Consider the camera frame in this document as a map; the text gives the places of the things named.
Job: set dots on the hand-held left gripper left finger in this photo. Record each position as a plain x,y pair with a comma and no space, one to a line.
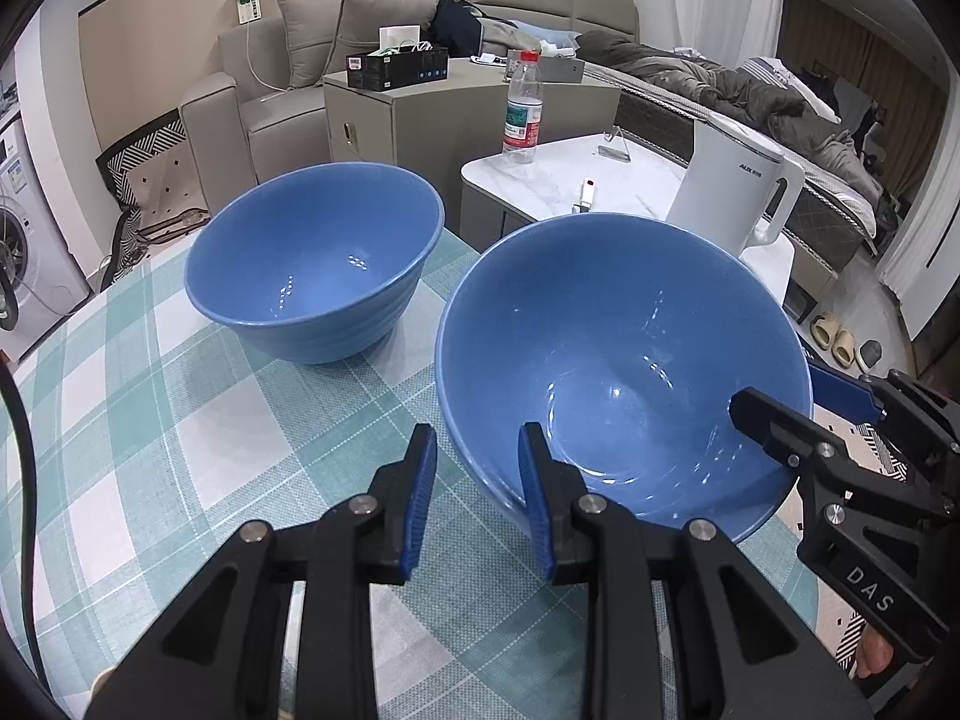
420,496

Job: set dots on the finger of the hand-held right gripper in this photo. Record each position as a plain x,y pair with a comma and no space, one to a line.
844,394
772,427

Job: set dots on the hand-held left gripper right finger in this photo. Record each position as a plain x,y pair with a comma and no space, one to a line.
534,496

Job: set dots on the large blue bowl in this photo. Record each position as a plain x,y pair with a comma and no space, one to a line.
600,360

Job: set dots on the person's right hand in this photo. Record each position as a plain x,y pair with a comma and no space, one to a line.
874,654

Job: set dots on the grey shoe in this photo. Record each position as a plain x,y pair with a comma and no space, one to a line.
870,355

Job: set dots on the beige slipper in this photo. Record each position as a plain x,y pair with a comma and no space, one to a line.
823,330
844,346

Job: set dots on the bed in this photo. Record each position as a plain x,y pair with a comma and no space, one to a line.
825,210

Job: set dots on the white electric kettle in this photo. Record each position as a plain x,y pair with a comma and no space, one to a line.
720,187

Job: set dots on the teal checked tablecloth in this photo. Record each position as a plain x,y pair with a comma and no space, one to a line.
187,420

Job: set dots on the small white red stick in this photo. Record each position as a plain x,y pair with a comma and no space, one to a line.
586,195

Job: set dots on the white marble side table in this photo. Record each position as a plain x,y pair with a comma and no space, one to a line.
540,180

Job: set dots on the clear stand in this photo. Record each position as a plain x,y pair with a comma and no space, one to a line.
616,150

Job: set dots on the grey duvet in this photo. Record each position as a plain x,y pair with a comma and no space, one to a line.
712,82

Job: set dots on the brown curtain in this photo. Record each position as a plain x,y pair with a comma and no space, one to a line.
825,37

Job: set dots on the grey side cabinet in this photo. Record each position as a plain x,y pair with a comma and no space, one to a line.
420,135

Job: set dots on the clear water bottle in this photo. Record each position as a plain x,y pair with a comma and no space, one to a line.
523,112

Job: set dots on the black box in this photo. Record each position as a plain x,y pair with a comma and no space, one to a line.
397,71

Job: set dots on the grey sofa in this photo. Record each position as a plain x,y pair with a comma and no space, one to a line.
217,112

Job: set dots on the white washing machine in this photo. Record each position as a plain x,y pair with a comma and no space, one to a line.
37,255

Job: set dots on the dark navy bag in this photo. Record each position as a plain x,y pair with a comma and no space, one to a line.
457,26

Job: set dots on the grey cushion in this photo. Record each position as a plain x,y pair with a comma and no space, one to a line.
375,19
307,37

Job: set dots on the green white wall device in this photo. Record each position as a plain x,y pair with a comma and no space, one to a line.
251,0

